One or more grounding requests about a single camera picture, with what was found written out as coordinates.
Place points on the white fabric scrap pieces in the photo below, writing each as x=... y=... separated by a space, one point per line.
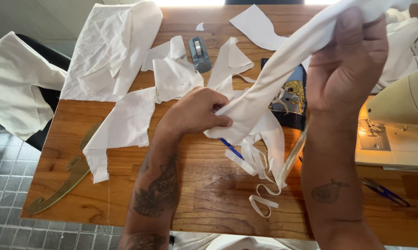
x=181 y=69

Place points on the clear french curve ruler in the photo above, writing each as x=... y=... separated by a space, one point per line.
x=65 y=177

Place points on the long white fabric piece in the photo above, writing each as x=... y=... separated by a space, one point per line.
x=285 y=69

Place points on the blue thread snips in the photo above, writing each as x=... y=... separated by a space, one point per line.
x=386 y=192

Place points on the person's right hand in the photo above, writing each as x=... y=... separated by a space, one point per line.
x=348 y=66

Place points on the person's right fingers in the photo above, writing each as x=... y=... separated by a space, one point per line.
x=363 y=38

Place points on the white fabric strips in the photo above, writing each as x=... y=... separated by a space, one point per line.
x=261 y=163

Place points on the crumpled white fabric heap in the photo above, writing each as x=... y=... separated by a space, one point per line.
x=405 y=45

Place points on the person's white shirt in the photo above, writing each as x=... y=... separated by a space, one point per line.
x=236 y=242

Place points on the clear straight ruler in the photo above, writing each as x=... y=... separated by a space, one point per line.
x=292 y=156

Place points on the white fabric cut panel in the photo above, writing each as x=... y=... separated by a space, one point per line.
x=122 y=128

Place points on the small white fabric scrap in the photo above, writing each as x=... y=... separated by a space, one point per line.
x=200 y=26

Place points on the black chair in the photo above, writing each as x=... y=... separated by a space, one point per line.
x=45 y=97

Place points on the grey tape dispenser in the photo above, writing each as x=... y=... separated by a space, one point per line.
x=199 y=55

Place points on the white fabric on chair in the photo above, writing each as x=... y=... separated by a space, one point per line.
x=16 y=86

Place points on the person's left hand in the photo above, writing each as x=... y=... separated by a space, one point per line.
x=195 y=113

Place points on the cream sewing machine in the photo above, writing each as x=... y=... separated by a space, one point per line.
x=396 y=118

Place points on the dark blue tiger print cloth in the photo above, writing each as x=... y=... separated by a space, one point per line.
x=294 y=93

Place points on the large white fabric sheet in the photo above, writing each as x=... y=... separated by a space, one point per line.
x=108 y=52

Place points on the blue pen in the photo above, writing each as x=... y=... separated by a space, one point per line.
x=231 y=148

